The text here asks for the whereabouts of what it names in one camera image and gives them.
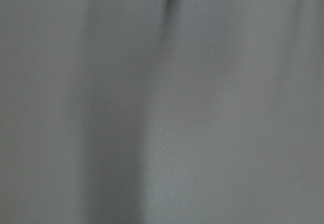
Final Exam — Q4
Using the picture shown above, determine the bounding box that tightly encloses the grey laptop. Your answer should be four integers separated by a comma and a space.
1, 0, 323, 223

